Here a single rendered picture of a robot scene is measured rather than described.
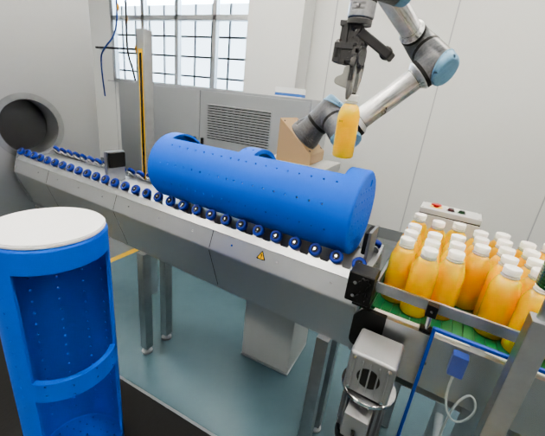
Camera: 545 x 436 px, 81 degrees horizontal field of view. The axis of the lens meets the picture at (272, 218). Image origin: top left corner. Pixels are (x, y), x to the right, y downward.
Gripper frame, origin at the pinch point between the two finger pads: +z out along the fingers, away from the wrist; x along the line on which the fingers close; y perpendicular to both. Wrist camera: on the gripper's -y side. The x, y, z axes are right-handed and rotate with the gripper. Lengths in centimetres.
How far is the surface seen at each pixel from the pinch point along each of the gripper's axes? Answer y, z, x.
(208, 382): 43, 146, 6
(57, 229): 50, 41, 64
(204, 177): 44, 34, 15
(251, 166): 26.7, 26.6, 11.3
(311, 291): -5, 61, 16
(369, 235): -16.6, 39.9, 6.3
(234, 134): 141, 43, -134
